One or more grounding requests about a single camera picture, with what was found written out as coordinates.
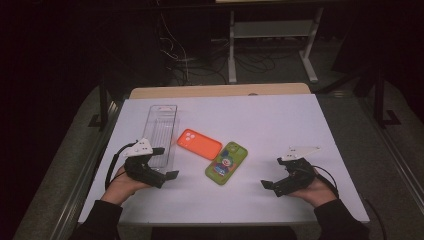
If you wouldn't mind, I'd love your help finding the clear plastic tray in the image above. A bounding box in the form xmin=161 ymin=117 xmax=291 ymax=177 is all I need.
xmin=142 ymin=104 xmax=181 ymax=174

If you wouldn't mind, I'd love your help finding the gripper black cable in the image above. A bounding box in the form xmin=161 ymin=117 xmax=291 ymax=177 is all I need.
xmin=311 ymin=164 xmax=387 ymax=240
xmin=104 ymin=142 xmax=138 ymax=191

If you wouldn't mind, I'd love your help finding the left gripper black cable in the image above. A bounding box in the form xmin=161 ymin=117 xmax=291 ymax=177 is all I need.
xmin=104 ymin=142 xmax=138 ymax=191

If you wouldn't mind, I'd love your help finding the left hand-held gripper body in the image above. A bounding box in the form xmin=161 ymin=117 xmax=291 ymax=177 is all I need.
xmin=123 ymin=138 xmax=166 ymax=189

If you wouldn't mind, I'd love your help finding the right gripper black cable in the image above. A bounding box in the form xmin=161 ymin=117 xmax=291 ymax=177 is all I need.
xmin=311 ymin=164 xmax=387 ymax=240

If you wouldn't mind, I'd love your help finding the person's right hand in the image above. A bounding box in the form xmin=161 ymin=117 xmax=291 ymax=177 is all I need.
xmin=288 ymin=168 xmax=338 ymax=208

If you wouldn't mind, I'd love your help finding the green clown print phone case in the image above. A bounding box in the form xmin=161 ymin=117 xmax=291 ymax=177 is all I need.
xmin=204 ymin=141 xmax=249 ymax=186

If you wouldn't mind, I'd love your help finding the light wooden table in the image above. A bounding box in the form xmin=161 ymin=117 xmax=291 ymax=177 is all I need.
xmin=129 ymin=82 xmax=312 ymax=100

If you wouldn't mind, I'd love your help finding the person's left hand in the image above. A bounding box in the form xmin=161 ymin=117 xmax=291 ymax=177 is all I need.
xmin=100 ymin=165 xmax=153 ymax=206

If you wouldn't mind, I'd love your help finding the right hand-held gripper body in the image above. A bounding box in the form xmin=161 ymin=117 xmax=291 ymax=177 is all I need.
xmin=273 ymin=145 xmax=322 ymax=198

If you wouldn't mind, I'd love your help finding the grey metal rail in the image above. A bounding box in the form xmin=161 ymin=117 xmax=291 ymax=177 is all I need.
xmin=49 ymin=99 xmax=124 ymax=240
xmin=359 ymin=96 xmax=424 ymax=214

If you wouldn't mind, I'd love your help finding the black metal stand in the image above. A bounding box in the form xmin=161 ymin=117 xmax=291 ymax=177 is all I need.
xmin=88 ymin=76 xmax=116 ymax=133
xmin=371 ymin=66 xmax=403 ymax=129

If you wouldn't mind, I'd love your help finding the orange phone case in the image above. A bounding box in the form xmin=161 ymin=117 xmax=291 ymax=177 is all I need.
xmin=176 ymin=128 xmax=223 ymax=161

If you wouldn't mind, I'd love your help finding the tangle of floor cables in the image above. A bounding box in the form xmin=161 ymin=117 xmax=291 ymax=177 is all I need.
xmin=156 ymin=13 xmax=278 ymax=86

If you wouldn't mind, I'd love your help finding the white metal table frame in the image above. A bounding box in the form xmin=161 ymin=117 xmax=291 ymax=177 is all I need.
xmin=227 ymin=6 xmax=325 ymax=84

